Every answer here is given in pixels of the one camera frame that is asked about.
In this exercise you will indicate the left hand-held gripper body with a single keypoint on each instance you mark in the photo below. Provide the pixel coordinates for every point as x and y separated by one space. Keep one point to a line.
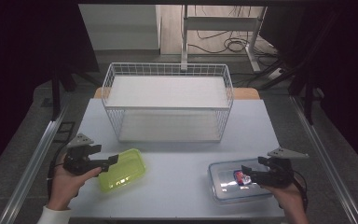
77 158

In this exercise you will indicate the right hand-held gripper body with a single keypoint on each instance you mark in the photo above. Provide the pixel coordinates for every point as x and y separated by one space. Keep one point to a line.
278 174

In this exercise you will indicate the green lidded plastic container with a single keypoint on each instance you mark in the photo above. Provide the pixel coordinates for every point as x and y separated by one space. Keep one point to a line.
122 171

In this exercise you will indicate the clear container with blue-rimmed lid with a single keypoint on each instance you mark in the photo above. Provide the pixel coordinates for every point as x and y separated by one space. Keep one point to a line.
230 186

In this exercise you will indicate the person's right hand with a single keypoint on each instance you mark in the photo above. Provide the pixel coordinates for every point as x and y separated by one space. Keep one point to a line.
287 199

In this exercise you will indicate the person's left hand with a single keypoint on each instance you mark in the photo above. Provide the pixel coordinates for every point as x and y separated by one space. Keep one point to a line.
63 186

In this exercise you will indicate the wooden table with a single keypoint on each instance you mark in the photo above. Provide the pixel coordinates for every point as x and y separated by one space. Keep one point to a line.
245 93

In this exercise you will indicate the black metal stand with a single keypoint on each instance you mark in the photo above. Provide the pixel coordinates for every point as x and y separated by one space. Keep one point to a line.
307 93
56 90

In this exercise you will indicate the white power strip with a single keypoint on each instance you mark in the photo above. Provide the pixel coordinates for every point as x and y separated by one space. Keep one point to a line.
276 73

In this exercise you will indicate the white cabinet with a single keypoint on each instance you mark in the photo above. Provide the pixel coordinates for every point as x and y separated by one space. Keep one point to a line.
121 28

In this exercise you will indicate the black floor bracket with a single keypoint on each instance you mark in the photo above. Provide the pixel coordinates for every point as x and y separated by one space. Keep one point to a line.
64 132

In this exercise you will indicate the aluminium rail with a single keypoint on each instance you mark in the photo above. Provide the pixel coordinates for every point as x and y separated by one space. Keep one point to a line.
31 165
326 161

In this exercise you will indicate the white metal desk frame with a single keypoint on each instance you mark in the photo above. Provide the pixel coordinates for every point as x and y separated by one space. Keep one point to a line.
217 23

